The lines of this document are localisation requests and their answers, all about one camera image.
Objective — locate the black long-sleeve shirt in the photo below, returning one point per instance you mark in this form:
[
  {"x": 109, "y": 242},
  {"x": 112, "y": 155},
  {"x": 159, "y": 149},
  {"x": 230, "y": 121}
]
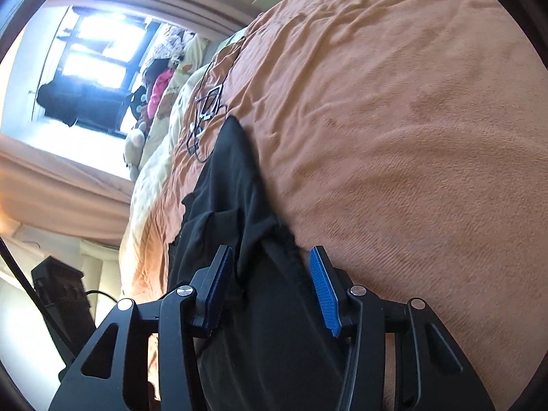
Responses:
[{"x": 239, "y": 188}]

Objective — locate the black plush toy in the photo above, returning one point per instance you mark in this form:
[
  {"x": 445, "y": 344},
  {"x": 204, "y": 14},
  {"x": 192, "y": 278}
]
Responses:
[{"x": 138, "y": 102}]

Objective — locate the pink curtain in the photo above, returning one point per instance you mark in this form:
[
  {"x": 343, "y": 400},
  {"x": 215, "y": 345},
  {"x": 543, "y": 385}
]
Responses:
[
  {"x": 150, "y": 4},
  {"x": 64, "y": 188}
]

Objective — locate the floral cloth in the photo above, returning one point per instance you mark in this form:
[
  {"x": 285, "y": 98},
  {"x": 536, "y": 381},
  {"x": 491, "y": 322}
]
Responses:
[{"x": 171, "y": 45}]

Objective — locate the pink plush toy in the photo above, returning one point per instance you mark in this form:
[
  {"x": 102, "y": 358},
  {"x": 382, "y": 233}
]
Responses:
[{"x": 159, "y": 92}]

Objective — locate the orange blanket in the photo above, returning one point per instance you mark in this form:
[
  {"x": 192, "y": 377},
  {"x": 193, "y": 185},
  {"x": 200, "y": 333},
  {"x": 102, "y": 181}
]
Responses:
[{"x": 385, "y": 137}]

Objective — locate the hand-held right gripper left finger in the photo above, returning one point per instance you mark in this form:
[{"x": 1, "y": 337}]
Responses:
[{"x": 217, "y": 293}]

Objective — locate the hanging dark coat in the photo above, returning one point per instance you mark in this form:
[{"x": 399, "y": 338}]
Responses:
[{"x": 77, "y": 102}]

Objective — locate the cream duvet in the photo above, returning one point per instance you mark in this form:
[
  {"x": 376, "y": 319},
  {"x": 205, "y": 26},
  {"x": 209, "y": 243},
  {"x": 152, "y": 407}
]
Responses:
[{"x": 152, "y": 175}]

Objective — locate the cream plush toy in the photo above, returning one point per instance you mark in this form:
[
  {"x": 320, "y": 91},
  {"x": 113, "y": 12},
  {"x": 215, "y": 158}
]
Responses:
[{"x": 135, "y": 150}]

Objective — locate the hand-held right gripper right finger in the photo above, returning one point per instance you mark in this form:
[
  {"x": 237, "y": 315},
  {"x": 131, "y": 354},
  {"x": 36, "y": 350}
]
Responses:
[{"x": 325, "y": 295}]

